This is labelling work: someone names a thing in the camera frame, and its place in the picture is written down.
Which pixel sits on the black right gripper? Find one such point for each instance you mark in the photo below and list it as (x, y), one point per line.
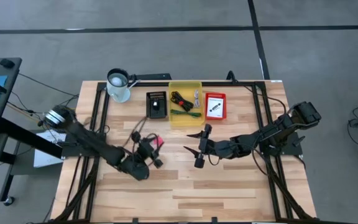
(207, 147)

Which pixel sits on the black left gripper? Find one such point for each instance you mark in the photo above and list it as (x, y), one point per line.
(146, 151)

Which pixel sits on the pink box with label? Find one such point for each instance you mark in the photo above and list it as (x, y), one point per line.
(159, 142)

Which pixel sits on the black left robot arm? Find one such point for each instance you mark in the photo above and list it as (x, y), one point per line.
(95, 144)

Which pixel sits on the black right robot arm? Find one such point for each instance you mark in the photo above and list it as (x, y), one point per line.
(259, 137)

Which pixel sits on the yellow translucent plastic bin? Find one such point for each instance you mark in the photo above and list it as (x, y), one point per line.
(185, 123)

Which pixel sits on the black plastic basket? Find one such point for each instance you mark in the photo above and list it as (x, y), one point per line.
(149, 113)

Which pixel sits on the red plastic basket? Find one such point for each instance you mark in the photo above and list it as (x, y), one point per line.
(206, 105)

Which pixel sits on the black power strip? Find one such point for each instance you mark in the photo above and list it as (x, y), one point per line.
(154, 76)

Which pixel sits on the white paper sheet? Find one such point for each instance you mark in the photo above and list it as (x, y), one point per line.
(45, 155)

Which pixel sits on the grey side desk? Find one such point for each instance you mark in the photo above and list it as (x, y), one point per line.
(2, 99)

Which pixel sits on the black computer mouse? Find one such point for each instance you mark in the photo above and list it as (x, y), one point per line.
(7, 63)

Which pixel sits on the black aluminium table frame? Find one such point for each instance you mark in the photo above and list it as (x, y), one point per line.
(256, 93)

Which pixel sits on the black cart frame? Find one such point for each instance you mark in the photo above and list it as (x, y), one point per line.
(26, 138)

